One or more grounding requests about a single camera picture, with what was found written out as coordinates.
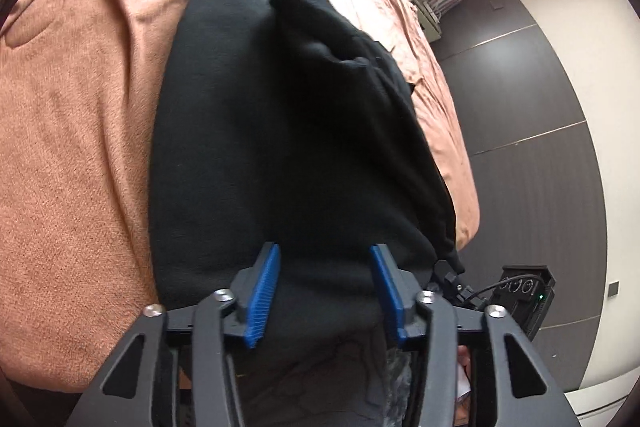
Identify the black t-shirt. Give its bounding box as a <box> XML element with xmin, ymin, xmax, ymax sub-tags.
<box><xmin>149</xmin><ymin>0</ymin><xmax>456</xmax><ymax>426</ymax></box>

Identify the white bedside cabinet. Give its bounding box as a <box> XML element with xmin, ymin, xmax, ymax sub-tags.
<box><xmin>409</xmin><ymin>0</ymin><xmax>442</xmax><ymax>43</ymax></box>

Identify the salmon pink bed blanket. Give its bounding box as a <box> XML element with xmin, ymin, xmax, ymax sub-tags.
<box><xmin>1</xmin><ymin>0</ymin><xmax>480</xmax><ymax>392</ymax></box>

